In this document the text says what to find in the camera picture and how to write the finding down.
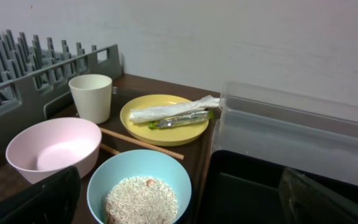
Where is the white paper napkin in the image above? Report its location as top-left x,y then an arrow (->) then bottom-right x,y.
129,95 -> 220,123

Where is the yellow plastic plate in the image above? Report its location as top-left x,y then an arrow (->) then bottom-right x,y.
120,95 -> 209,146

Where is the cream plastic cup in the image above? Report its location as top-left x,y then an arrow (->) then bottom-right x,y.
68,74 -> 112,124

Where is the black waste tray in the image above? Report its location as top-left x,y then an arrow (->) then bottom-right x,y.
196,150 -> 358,223

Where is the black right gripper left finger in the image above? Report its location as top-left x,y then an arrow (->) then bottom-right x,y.
0,166 -> 81,224

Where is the light blue plastic bowl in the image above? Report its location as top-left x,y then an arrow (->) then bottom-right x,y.
86,149 -> 192,223

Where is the lower wooden chopstick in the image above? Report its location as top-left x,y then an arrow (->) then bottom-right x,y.
100,143 -> 120,155

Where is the pile of white rice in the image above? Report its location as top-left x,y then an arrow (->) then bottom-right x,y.
103,176 -> 178,224

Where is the grey plastic dish rack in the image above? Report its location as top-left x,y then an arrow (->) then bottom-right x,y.
0,30 -> 122,152

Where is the upper wooden chopstick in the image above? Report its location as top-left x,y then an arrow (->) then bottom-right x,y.
100,128 -> 185,160

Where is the dark brown serving tray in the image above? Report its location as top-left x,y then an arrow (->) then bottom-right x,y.
0,87 -> 214,223

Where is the wooden chopstick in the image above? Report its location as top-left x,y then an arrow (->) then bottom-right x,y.
100,128 -> 185,160
100,143 -> 120,155

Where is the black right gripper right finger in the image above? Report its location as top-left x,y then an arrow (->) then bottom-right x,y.
278,168 -> 358,224

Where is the clear plastic waste bin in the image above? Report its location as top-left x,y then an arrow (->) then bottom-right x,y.
211,82 -> 358,185

